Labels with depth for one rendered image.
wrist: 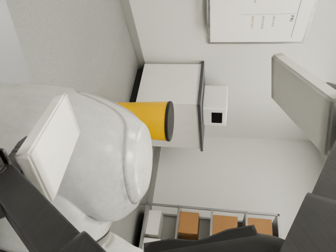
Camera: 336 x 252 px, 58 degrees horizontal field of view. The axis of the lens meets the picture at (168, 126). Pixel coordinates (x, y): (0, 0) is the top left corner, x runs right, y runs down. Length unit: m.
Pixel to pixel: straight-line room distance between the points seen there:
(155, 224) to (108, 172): 4.29
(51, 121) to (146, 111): 2.77
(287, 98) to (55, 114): 0.13
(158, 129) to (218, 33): 1.44
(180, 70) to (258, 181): 2.31
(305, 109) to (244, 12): 3.41
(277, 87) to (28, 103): 0.26
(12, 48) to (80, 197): 0.34
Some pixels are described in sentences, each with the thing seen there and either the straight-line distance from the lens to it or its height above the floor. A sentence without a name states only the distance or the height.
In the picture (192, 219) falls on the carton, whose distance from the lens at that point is 4.51.
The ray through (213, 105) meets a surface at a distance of 3.96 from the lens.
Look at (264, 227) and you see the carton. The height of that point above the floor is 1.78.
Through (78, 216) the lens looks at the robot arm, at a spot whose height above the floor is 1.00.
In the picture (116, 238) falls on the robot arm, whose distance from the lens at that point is 0.45.
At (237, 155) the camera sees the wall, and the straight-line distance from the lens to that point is 5.40.
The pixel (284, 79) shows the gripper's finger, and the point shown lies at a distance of 0.19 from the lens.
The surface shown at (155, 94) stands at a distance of 3.79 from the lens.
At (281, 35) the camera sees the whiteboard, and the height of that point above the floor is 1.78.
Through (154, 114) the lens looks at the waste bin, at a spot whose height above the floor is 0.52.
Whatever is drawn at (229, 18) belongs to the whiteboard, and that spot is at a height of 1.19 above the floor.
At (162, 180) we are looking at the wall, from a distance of 5.23.
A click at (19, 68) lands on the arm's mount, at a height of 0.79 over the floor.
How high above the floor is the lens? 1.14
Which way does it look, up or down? 10 degrees down
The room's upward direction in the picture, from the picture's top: 92 degrees clockwise
